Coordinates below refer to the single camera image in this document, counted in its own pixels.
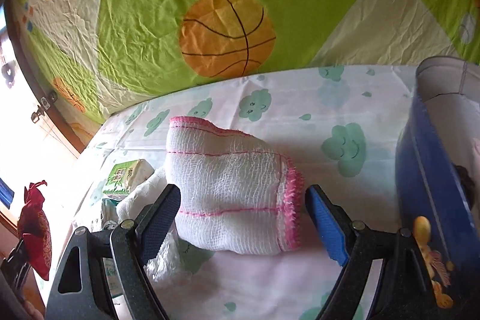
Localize green cream basketball bedsheet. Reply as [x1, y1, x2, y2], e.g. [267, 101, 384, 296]
[8, 0, 479, 138]

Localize window latch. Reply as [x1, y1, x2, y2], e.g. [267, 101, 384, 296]
[31, 90, 58, 124]

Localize red drawstring pouch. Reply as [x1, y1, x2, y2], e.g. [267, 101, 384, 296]
[17, 180, 52, 281]

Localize round metal tin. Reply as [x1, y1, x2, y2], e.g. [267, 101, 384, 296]
[395, 57, 479, 313]

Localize cloud print table cloth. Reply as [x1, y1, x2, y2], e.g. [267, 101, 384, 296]
[73, 66, 413, 319]

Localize white pink-edged dishcloth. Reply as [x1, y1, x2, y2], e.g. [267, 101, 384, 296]
[163, 116, 304, 256]

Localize green tissue packet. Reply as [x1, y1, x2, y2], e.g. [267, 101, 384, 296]
[102, 159, 155, 202]

